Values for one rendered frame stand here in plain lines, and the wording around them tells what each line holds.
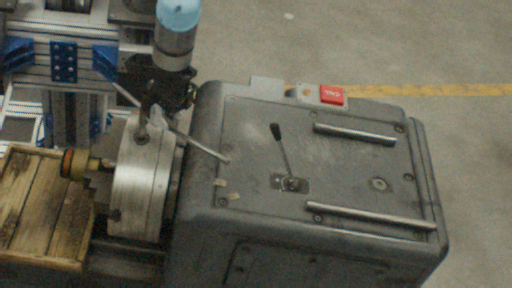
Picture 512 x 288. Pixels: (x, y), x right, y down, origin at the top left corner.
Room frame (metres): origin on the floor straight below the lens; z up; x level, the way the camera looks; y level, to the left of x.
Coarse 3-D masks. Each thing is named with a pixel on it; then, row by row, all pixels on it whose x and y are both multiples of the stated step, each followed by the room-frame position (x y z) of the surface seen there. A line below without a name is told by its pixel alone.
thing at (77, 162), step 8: (64, 152) 0.93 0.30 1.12; (72, 152) 0.94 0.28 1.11; (80, 152) 0.94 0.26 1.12; (88, 152) 0.94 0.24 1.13; (64, 160) 0.91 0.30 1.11; (72, 160) 0.91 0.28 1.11; (80, 160) 0.91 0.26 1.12; (88, 160) 0.92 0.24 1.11; (96, 160) 0.93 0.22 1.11; (64, 168) 0.89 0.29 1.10; (72, 168) 0.89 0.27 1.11; (80, 168) 0.90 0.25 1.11; (88, 168) 0.91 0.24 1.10; (96, 168) 0.91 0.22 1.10; (64, 176) 0.89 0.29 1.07; (72, 176) 0.89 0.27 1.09; (80, 176) 0.89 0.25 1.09
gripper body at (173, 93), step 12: (168, 72) 0.83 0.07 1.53; (180, 72) 0.84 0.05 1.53; (192, 72) 0.85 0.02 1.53; (156, 84) 0.86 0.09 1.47; (168, 84) 0.85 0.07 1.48; (180, 84) 0.83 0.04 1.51; (192, 84) 0.88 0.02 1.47; (156, 96) 0.86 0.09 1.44; (168, 96) 0.83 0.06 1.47; (180, 96) 0.83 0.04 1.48; (192, 96) 0.86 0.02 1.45; (168, 108) 0.84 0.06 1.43; (180, 108) 0.85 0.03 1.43
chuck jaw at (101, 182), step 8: (88, 176) 0.88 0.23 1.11; (96, 176) 0.88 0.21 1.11; (104, 176) 0.89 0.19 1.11; (112, 176) 0.89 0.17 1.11; (88, 184) 0.87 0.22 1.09; (96, 184) 0.86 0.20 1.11; (104, 184) 0.86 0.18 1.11; (96, 192) 0.83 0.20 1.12; (104, 192) 0.83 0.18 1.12; (96, 200) 0.80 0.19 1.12; (104, 200) 0.81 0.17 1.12; (96, 208) 0.80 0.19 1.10; (104, 208) 0.80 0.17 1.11; (112, 216) 0.78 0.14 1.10; (120, 216) 0.79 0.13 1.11
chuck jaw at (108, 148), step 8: (112, 120) 1.00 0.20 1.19; (120, 120) 1.00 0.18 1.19; (112, 128) 0.99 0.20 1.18; (120, 128) 0.99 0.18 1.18; (104, 136) 0.97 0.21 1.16; (112, 136) 0.97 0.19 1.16; (120, 136) 0.98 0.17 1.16; (96, 144) 0.96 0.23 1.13; (104, 144) 0.96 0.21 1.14; (112, 144) 0.96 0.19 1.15; (96, 152) 0.94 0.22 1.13; (104, 152) 0.95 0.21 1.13; (112, 152) 0.95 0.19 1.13; (112, 160) 0.94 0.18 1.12
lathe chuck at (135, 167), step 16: (128, 128) 0.94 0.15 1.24; (160, 128) 0.96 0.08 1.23; (128, 144) 0.90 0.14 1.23; (144, 144) 0.90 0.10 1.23; (128, 160) 0.86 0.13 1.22; (144, 160) 0.87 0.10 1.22; (128, 176) 0.83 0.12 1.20; (144, 176) 0.84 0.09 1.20; (112, 192) 0.80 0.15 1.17; (128, 192) 0.81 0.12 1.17; (144, 192) 0.81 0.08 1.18; (112, 208) 0.78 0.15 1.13; (128, 208) 0.79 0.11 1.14; (144, 208) 0.79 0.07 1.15; (112, 224) 0.77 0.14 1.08; (128, 224) 0.78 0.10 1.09; (144, 224) 0.78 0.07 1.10
